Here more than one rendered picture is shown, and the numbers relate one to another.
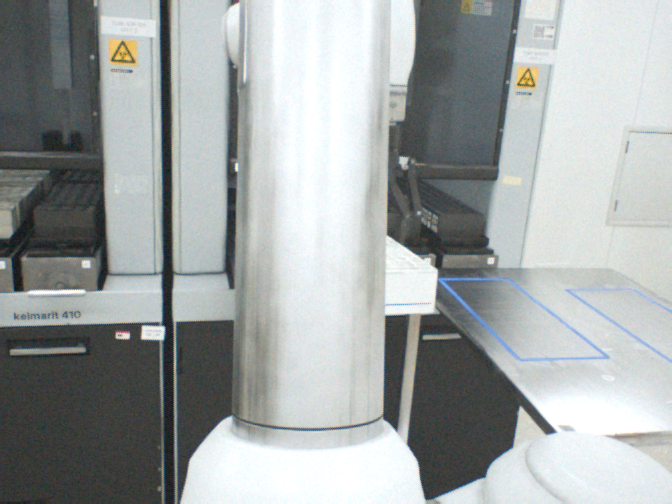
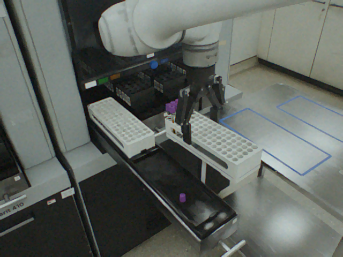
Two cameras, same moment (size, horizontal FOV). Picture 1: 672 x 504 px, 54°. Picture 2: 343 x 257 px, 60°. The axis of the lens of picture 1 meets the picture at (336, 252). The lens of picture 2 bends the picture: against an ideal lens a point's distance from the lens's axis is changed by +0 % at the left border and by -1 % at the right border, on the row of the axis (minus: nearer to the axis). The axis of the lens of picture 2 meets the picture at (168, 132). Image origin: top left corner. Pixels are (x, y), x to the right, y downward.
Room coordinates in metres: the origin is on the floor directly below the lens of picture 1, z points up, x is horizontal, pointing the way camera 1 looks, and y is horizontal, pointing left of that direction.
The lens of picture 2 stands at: (0.43, 0.29, 1.43)
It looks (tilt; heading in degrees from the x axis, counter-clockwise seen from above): 37 degrees down; 339
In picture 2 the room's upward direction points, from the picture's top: 2 degrees counter-clockwise
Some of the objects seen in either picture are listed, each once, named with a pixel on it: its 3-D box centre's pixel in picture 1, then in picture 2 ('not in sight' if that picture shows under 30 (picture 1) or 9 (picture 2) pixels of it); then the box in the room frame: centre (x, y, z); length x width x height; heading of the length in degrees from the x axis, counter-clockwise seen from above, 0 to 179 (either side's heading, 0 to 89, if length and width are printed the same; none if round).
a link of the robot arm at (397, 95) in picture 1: (377, 104); (200, 52); (1.06, -0.05, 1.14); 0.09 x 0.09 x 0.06
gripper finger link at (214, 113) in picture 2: (399, 238); (214, 119); (1.06, -0.11, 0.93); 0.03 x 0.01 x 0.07; 15
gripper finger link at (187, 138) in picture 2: not in sight; (186, 132); (1.04, 0.00, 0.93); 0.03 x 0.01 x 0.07; 15
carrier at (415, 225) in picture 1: (396, 225); (172, 84); (1.45, -0.13, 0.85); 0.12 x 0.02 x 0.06; 103
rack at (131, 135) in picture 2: not in sight; (119, 125); (1.28, 0.14, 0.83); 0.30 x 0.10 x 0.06; 14
